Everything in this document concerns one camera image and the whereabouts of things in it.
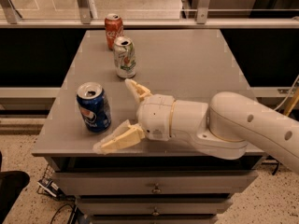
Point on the grey drawer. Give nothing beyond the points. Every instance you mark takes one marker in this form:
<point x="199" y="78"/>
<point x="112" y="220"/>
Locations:
<point x="155" y="206"/>
<point x="154" y="220"/>
<point x="148" y="183"/>

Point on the red coca-cola can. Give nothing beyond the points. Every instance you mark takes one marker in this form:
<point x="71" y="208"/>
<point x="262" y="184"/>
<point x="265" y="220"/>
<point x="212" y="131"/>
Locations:
<point x="114" y="28"/>

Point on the white green soda can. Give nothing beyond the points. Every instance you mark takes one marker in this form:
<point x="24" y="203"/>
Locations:
<point x="124" y="56"/>

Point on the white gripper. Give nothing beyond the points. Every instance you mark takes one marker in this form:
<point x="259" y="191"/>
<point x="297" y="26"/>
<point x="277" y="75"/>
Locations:
<point x="154" y="116"/>

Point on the grey drawer cabinet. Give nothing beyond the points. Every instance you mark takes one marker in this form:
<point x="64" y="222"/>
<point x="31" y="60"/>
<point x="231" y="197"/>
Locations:
<point x="192" y="65"/>

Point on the bottom grey drawer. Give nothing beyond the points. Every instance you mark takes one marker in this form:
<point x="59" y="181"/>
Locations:
<point x="154" y="220"/>

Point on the black chair seat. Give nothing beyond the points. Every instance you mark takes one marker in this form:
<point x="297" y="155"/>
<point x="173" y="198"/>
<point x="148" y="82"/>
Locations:
<point x="11" y="185"/>

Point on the yellow frame stand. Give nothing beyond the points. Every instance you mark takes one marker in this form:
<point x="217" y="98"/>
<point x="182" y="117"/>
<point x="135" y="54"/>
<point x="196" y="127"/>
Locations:
<point x="292" y="103"/>

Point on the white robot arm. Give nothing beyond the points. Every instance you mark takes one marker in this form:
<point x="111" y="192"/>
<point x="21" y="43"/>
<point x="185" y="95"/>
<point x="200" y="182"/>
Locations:
<point x="222" y="128"/>

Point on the middle grey drawer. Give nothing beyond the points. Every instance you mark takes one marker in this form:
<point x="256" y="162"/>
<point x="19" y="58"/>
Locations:
<point x="155" y="206"/>

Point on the blue pepsi can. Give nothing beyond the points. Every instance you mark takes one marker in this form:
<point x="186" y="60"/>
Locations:
<point x="94" y="107"/>

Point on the metal glass railing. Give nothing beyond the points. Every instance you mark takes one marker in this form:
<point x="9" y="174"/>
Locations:
<point x="210" y="14"/>

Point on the wire basket on floor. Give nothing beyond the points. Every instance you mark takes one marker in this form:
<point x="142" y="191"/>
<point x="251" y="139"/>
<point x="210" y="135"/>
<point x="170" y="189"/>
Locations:
<point x="48" y="186"/>

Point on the top grey drawer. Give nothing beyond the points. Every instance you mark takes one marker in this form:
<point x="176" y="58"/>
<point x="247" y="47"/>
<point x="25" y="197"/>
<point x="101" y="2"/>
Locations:
<point x="148" y="183"/>

